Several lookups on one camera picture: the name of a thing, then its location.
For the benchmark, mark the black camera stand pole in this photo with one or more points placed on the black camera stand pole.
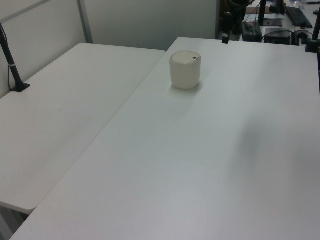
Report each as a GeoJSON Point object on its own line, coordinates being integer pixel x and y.
{"type": "Point", "coordinates": [12, 67]}

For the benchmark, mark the black keyboard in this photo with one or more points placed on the black keyboard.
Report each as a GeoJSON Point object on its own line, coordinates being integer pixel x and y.
{"type": "Point", "coordinates": [298, 16]}

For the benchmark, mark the brown cardboard piece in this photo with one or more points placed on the brown cardboard piece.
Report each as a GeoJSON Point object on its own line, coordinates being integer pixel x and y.
{"type": "Point", "coordinates": [252, 10]}

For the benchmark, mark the black flat pad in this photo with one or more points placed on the black flat pad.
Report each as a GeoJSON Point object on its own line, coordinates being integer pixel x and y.
{"type": "Point", "coordinates": [273, 23]}

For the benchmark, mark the black clamp pole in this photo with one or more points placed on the black clamp pole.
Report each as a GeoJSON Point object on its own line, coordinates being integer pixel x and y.
{"type": "Point", "coordinates": [313, 30]}

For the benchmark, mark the white zip tie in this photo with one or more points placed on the white zip tie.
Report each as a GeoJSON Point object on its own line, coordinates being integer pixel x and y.
{"type": "Point", "coordinates": [11, 65]}

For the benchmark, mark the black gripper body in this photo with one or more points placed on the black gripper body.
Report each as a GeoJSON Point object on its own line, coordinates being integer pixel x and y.
{"type": "Point", "coordinates": [227, 21]}

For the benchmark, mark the black computer box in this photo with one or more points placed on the black computer box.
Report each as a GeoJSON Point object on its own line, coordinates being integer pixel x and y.
{"type": "Point", "coordinates": [277, 37]}

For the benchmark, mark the grey partition post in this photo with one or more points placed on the grey partition post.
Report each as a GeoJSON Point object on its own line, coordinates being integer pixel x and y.
{"type": "Point", "coordinates": [85, 20]}

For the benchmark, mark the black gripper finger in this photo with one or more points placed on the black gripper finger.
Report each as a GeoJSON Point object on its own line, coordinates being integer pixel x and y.
{"type": "Point", "coordinates": [225, 37]}

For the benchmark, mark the grey partition rail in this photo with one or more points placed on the grey partition rail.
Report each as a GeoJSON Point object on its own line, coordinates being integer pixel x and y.
{"type": "Point", "coordinates": [22, 10]}

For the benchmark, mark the black monitor stand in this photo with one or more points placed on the black monitor stand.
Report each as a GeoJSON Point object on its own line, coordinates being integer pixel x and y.
{"type": "Point", "coordinates": [262, 11]}

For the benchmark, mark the white side table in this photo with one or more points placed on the white side table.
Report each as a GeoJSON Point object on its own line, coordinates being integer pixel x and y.
{"type": "Point", "coordinates": [62, 112]}

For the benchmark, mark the black green electronics box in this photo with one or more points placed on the black green electronics box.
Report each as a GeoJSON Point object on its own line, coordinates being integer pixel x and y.
{"type": "Point", "coordinates": [251, 32]}

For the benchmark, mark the small black device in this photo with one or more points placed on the small black device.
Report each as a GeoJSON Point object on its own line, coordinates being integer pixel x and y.
{"type": "Point", "coordinates": [301, 36]}

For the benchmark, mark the beige lidded trash bin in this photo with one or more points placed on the beige lidded trash bin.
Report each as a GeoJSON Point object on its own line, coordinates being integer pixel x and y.
{"type": "Point", "coordinates": [185, 72]}

